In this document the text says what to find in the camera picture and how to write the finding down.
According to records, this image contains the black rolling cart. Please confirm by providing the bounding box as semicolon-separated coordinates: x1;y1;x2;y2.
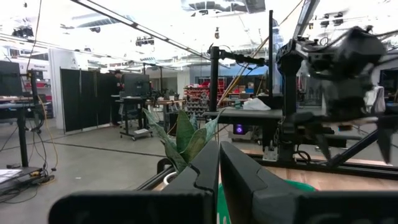
118;96;155;141

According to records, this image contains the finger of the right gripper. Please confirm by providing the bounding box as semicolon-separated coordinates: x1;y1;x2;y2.
315;133;332;161
377;114;398;164

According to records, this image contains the computer with purple light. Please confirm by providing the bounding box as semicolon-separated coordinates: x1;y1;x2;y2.
232;123;249;136

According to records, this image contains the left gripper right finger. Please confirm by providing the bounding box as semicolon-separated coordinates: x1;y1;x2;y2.
220;141;398;224

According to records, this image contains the white cloth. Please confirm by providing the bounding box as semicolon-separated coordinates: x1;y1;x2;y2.
242;97;272;111

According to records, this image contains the yellow cable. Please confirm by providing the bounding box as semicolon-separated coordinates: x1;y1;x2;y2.
36;95;59;172

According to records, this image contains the black standing desk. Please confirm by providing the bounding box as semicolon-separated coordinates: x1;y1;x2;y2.
0;70;52;194

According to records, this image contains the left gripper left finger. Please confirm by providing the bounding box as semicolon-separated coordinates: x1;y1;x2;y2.
48;140;220;224

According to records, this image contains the grey side desk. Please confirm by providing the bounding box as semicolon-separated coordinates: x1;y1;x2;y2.
203;107;324;150

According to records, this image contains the black partition screen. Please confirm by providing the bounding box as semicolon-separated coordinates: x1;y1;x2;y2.
60;67;114;134

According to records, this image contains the shelf with red bins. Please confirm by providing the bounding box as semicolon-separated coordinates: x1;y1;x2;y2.
183;77;228;119

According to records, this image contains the black monitor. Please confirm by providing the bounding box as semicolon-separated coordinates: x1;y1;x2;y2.
122;73;152;98
0;60;23;97

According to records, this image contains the snake plant in white pot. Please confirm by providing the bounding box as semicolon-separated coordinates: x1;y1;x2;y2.
142;108;226;189

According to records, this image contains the teal plastic basket orange rim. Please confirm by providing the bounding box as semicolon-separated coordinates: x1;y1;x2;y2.
216;179;318;224

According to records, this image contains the person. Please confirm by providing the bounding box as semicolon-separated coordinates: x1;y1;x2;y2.
110;70;125;127

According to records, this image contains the wooden workbench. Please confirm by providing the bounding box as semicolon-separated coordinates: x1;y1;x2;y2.
145;98;187;131

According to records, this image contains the black linear ceiling light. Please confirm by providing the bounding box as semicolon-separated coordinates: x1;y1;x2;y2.
70;0;215;62

